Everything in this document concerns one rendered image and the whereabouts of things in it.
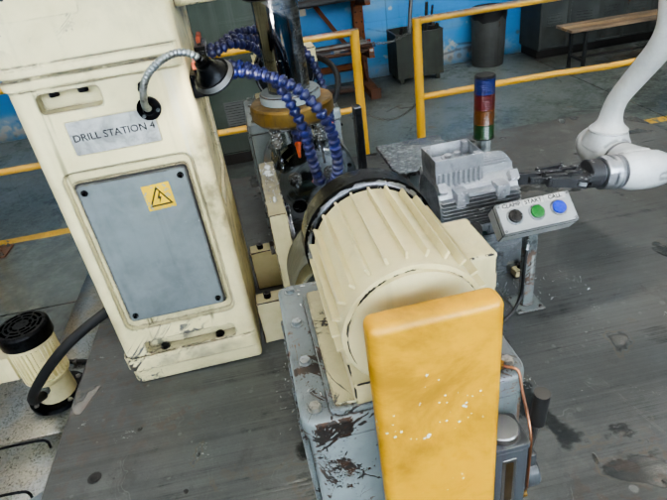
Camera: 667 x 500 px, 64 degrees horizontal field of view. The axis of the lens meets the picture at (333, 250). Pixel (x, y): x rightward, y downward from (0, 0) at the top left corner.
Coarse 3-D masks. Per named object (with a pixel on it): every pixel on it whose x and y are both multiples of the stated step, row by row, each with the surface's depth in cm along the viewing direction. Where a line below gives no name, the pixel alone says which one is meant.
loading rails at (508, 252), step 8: (488, 240) 134; (496, 240) 135; (512, 240) 136; (520, 240) 136; (496, 248) 136; (504, 248) 137; (512, 248) 137; (520, 248) 138; (504, 256) 138; (512, 256) 139; (520, 256) 139; (504, 264) 139; (512, 264) 140; (496, 272) 140; (504, 272) 141; (512, 272) 140
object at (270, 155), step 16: (288, 144) 143; (320, 144) 143; (272, 160) 146; (288, 160) 144; (304, 160) 145; (320, 160) 146; (352, 160) 148; (288, 176) 146; (304, 176) 147; (288, 192) 149; (304, 192) 150; (304, 208) 152
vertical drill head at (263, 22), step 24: (288, 0) 102; (264, 24) 103; (288, 24) 103; (264, 48) 106; (288, 48) 105; (288, 72) 108; (264, 96) 111; (264, 120) 110; (288, 120) 108; (312, 120) 110
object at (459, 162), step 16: (448, 144) 133; (464, 144) 132; (432, 160) 125; (448, 160) 124; (464, 160) 125; (480, 160) 126; (432, 176) 128; (448, 176) 126; (464, 176) 127; (480, 176) 128
